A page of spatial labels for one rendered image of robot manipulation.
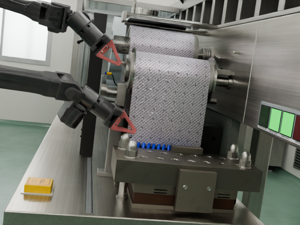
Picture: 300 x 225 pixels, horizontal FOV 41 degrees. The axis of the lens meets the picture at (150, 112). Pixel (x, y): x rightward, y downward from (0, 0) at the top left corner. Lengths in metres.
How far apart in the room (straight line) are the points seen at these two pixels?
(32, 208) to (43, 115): 5.87
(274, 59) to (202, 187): 0.38
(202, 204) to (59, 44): 5.86
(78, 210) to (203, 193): 0.32
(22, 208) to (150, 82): 0.51
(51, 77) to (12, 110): 5.83
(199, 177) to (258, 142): 0.47
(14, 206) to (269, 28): 0.79
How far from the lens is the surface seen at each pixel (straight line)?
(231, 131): 1.31
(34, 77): 1.10
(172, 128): 1.23
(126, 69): 1.22
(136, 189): 1.07
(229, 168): 1.10
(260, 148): 1.49
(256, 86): 1.14
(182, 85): 1.22
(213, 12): 1.66
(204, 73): 1.24
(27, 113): 6.90
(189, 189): 1.06
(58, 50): 6.77
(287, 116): 0.95
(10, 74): 1.08
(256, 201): 1.54
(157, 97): 1.21
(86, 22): 1.24
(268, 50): 1.11
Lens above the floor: 1.28
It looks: 7 degrees down
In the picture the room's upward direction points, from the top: 7 degrees clockwise
